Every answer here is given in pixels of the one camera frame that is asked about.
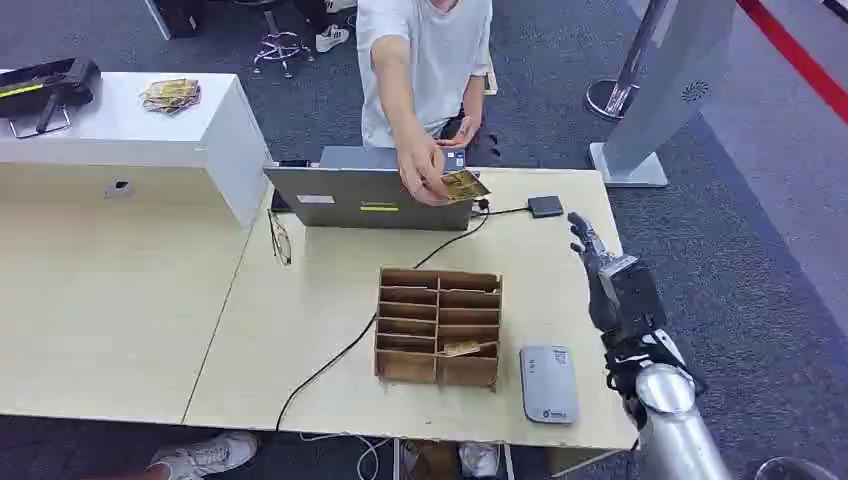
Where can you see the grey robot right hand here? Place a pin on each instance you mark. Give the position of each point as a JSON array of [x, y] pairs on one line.
[[596, 301]]

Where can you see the golden printed card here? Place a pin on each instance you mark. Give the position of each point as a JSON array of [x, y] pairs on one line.
[[467, 185]]

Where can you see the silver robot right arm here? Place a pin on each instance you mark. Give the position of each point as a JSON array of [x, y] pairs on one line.
[[676, 430]]

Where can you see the grey flat router device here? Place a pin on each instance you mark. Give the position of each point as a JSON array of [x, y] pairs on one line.
[[548, 384]]

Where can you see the small black square adapter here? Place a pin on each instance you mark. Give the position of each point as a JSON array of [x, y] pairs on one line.
[[545, 206]]

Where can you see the golden card in slot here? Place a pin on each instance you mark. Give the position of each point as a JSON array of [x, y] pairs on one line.
[[460, 348]]

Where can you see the wooden card box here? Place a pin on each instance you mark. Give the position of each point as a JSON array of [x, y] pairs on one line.
[[411, 368]]

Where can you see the person's left hand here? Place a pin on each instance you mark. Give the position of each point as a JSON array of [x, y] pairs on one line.
[[464, 136]]

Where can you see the person's hand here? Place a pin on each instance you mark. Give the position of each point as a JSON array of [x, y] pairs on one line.
[[464, 136], [420, 169]]

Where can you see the person's right hand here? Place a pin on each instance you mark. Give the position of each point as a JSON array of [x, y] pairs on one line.
[[420, 169]]

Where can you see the grey standing panel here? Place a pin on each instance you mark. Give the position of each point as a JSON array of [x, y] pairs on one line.
[[669, 86]]

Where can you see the brown cardboard box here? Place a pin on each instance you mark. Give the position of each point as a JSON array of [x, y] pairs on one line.
[[434, 462]]

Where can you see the grey laptop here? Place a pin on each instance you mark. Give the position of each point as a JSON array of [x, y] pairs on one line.
[[371, 199]]

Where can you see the white table leg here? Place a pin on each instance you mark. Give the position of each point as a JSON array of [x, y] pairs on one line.
[[396, 460]]

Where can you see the grey round base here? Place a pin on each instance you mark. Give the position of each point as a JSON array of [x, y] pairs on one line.
[[795, 470]]

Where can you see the person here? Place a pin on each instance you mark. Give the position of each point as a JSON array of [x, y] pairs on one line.
[[437, 60]]

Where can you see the red barrier belt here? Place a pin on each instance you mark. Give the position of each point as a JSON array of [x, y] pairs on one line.
[[795, 56]]

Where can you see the eyeglasses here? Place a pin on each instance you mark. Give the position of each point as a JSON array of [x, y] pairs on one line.
[[281, 240]]

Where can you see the white sneaker black stripes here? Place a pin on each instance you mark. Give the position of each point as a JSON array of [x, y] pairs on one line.
[[339, 5], [331, 38]]

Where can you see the chrome stool base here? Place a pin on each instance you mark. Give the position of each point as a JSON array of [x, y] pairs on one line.
[[281, 48]]

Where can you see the stack of golden cards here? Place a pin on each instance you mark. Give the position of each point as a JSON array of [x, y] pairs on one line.
[[171, 95]]

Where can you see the black cabinet with white edge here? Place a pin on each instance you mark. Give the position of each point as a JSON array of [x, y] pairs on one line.
[[179, 16]]

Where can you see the black device with yellow stripe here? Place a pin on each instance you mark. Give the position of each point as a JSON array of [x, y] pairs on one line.
[[46, 86]]

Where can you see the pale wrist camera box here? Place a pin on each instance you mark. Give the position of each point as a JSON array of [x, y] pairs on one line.
[[617, 264]]

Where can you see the chrome stanchion post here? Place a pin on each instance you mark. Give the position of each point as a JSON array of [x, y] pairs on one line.
[[626, 73]]

